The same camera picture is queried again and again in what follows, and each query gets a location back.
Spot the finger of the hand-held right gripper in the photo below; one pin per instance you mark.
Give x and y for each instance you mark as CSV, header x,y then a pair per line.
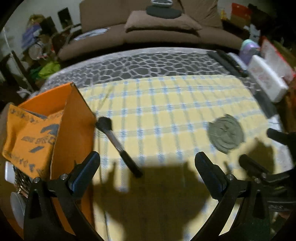
x,y
252,165
281,138

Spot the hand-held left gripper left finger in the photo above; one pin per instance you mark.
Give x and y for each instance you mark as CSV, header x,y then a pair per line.
x,y
85,170

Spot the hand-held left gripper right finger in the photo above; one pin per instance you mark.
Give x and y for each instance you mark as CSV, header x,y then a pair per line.
x,y
208,176

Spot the grey round coaster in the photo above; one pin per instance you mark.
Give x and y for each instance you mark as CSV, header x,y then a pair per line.
x,y
225,135

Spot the black silver makeup brush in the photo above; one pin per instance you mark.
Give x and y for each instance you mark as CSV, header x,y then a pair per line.
x,y
115,142

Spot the orange cardboard box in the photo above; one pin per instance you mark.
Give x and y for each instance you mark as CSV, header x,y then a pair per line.
x,y
76,120

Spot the orange printed cloth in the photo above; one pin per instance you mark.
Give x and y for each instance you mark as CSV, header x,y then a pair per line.
x,y
27,139

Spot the black flat strip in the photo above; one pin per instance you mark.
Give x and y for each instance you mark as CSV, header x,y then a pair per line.
x,y
264,102

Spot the white rectangular box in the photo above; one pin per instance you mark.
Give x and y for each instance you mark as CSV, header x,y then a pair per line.
x,y
266,78

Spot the metal watch band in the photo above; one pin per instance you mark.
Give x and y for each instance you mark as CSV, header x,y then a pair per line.
x,y
22,183

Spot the white round dish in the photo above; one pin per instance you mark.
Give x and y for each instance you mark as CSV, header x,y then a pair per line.
x,y
17,206

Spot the red edged white package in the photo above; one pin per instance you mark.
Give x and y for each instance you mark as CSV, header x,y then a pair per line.
x,y
275,55

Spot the yellow plaid cloth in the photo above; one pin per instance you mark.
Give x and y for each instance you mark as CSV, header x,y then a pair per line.
x,y
161,104

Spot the black remote control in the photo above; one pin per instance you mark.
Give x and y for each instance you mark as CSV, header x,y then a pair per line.
x,y
229,62

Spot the purple round container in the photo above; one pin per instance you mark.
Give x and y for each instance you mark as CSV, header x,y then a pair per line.
x,y
248,47

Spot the green bag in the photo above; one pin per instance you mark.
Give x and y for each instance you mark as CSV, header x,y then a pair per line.
x,y
49,69

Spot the grey cobblestone pattern mat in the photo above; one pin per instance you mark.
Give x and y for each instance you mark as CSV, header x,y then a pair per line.
x,y
138,67

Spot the dark wooden chair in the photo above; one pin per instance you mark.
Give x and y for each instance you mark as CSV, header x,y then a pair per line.
x,y
18,69

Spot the red box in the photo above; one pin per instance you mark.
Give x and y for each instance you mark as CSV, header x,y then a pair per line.
x,y
240,10

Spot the papers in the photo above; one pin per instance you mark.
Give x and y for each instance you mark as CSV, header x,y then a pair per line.
x,y
92,34

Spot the brown sofa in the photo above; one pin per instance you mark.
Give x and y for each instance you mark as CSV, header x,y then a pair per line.
x,y
104,14

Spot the brown cushion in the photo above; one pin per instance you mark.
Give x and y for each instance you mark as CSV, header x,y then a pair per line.
x,y
161,23

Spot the black oval pad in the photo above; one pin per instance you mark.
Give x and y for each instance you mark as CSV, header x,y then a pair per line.
x,y
161,12

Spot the white round device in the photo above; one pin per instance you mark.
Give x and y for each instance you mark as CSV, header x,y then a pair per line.
x,y
161,2

